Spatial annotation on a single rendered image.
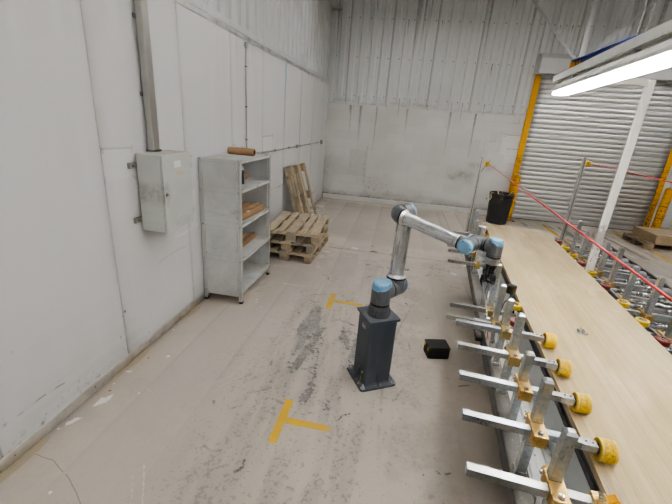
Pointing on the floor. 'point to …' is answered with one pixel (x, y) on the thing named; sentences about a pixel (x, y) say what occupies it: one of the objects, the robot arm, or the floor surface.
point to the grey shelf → (218, 170)
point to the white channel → (635, 115)
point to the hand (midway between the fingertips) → (484, 291)
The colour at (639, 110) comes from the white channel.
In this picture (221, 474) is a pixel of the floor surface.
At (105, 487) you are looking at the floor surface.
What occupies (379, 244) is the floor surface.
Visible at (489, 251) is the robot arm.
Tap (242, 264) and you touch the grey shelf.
